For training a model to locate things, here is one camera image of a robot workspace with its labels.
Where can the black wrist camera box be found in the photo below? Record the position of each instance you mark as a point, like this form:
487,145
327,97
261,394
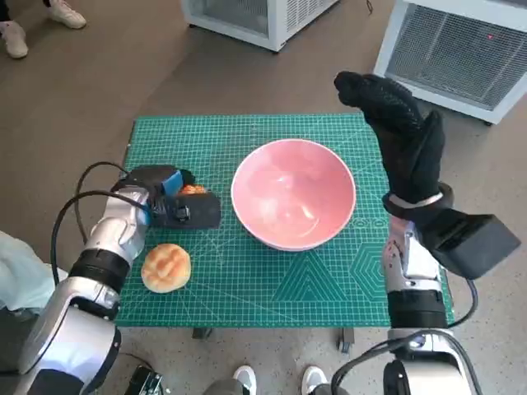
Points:
201,212
477,243

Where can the black table leg bracket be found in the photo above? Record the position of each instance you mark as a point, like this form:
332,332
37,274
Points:
202,332
346,339

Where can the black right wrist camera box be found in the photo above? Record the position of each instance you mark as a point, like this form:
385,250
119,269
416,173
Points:
477,243

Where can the pink bowl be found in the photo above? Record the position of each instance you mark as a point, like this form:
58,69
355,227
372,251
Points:
292,193

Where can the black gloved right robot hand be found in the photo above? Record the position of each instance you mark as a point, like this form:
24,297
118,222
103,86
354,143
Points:
411,144

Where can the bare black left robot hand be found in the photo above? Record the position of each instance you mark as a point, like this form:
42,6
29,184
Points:
148,175

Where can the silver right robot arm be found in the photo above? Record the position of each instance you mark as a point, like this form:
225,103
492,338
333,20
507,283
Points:
416,304

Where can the orange toy croissant bread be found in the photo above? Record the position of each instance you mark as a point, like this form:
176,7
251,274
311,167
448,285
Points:
193,189

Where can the white mesh cabinet red light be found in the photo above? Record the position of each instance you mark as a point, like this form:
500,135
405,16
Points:
453,49

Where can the black metal device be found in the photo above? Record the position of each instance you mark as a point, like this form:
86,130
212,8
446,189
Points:
144,380

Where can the round toy bread bun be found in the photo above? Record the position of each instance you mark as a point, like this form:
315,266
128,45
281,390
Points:
166,267

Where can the green cutting mat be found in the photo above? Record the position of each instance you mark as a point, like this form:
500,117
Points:
255,284

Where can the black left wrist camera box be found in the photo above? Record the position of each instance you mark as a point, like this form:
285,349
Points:
201,212

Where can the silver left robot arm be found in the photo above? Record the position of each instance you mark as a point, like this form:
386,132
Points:
74,321

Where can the person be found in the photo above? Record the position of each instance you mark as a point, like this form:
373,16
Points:
245,376
16,39
20,267

